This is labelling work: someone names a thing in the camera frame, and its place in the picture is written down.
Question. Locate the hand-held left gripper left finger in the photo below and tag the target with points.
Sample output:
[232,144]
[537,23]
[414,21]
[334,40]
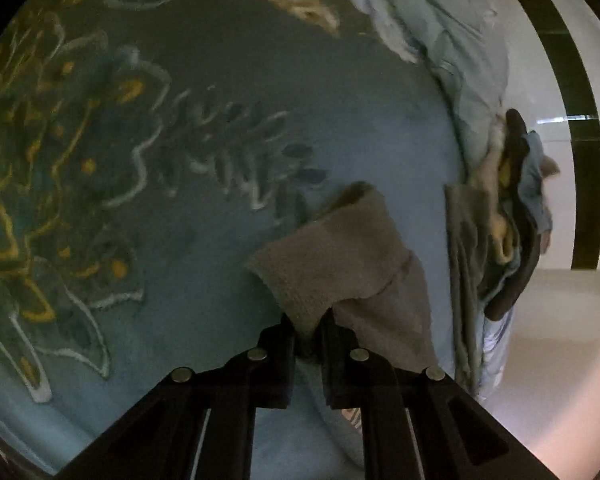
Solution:
[280,360]

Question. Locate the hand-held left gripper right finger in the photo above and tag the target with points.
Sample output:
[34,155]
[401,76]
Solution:
[337,370]

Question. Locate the grey garment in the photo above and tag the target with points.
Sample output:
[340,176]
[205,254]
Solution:
[340,260]

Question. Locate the teal floral bed sheet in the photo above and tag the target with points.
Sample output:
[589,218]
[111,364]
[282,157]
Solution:
[180,260]

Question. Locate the cream garment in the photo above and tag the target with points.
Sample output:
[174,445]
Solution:
[490,170]

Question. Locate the blue garment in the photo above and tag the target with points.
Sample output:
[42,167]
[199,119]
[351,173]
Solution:
[535,185]

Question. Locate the dark navy garment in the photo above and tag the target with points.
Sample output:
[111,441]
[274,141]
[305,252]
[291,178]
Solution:
[517,145]

